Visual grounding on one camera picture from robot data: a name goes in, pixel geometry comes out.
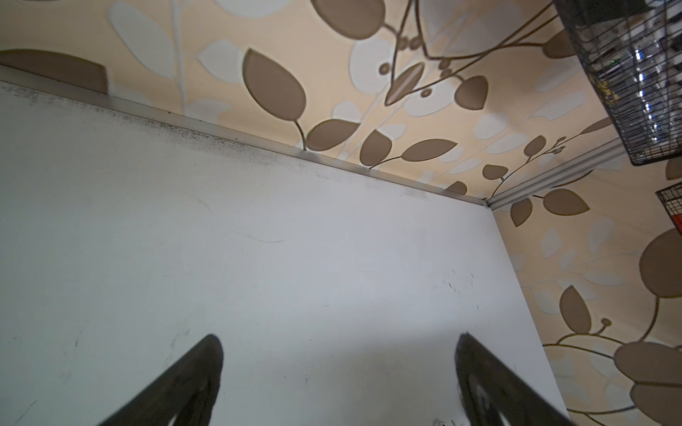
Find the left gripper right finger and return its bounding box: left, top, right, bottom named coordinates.
left=454, top=333, right=572, bottom=426

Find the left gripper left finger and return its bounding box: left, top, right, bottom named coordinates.
left=102, top=334, right=224, bottom=425

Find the side wire basket black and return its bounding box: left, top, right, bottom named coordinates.
left=655, top=182, right=682, bottom=234

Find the brass padlock with keys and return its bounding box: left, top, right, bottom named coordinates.
left=433, top=418, right=456, bottom=426

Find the back wire basket black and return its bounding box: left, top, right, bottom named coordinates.
left=554, top=1, right=681, bottom=166

